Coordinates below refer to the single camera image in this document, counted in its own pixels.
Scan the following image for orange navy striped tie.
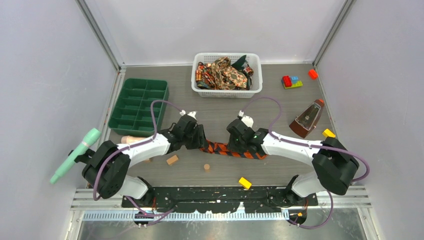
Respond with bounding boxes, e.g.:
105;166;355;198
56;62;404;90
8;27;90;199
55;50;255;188
198;139;269;161

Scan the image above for green compartment tray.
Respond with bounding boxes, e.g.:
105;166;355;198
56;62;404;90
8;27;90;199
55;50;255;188
108;78;169;137

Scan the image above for brown wooden metronome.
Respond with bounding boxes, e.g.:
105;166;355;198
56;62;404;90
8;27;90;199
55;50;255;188
289;99;325;139

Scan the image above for white plastic basket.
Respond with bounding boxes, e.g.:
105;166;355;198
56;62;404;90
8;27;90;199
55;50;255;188
191;52;263;98

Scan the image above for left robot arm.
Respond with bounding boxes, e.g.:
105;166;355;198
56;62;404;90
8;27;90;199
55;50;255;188
75;114;208;207

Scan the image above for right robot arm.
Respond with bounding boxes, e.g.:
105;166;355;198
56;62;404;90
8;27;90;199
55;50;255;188
226;118;359;205

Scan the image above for small wooden block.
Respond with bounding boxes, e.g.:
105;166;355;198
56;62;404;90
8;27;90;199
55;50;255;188
166;155;179;166

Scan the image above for small round wooden disc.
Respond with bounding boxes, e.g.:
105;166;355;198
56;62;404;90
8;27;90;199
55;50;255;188
203;164;211;172

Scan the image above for yellow toy brick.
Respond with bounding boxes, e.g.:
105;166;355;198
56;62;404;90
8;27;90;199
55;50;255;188
238;177;252;190
322;128;336;138

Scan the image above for wooden cylinder peg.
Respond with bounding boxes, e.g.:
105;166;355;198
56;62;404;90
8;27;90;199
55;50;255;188
120;135;145;144

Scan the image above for floral patterned tie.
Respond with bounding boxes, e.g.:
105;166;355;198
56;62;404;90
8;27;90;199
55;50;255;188
195;57;254;91

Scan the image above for stacked lego bricks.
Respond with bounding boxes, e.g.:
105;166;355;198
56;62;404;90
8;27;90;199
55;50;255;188
281;75;303;89

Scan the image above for dark green tie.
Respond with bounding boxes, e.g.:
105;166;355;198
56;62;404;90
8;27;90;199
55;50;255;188
231;54;247;71

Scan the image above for mint green microphone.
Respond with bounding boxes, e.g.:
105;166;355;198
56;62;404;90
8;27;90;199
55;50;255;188
49;128;101;185

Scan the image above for red toy brick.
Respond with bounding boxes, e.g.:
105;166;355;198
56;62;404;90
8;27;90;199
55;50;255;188
308;69;319;80

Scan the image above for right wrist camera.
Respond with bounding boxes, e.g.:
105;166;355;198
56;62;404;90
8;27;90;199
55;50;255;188
237;110;254;128

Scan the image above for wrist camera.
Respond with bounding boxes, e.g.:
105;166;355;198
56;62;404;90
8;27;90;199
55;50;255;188
237;110;254;128
179;110;197;122

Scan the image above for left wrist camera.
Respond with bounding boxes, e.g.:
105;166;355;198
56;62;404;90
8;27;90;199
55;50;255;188
179;110;197;122

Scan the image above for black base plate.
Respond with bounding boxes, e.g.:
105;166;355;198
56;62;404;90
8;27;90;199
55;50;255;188
121;186;318;214

